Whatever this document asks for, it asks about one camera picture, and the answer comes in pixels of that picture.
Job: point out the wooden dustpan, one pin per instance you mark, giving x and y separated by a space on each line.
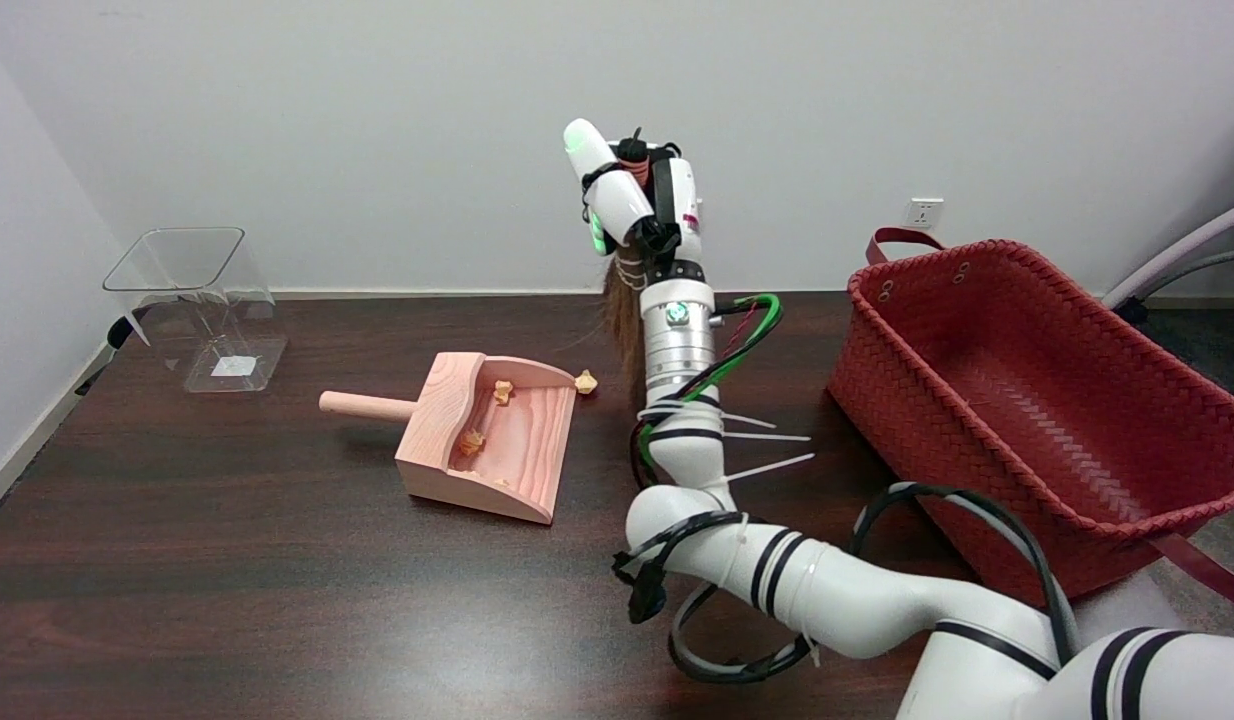
497 435

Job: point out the red woven basket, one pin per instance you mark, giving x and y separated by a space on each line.
1057 420

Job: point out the clear plastic container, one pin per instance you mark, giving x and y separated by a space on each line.
202 310

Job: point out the white wall socket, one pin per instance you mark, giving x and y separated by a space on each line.
924 213

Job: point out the brown hand brush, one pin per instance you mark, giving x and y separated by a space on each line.
627 330

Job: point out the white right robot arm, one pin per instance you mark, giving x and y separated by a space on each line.
847 590

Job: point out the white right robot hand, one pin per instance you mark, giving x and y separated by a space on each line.
682 200

